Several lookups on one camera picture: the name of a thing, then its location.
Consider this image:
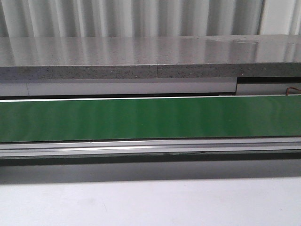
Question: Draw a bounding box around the red wire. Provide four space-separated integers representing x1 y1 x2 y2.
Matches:
285 87 301 96

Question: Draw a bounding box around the green conveyor belt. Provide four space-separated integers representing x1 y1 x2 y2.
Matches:
0 95 301 143

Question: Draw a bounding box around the white pleated curtain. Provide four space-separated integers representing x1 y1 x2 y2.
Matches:
0 0 301 37

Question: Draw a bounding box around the grey stone countertop slab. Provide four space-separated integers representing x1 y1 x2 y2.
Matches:
0 35 301 80

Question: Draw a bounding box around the aluminium conveyor frame rail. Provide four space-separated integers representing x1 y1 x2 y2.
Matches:
0 137 301 157

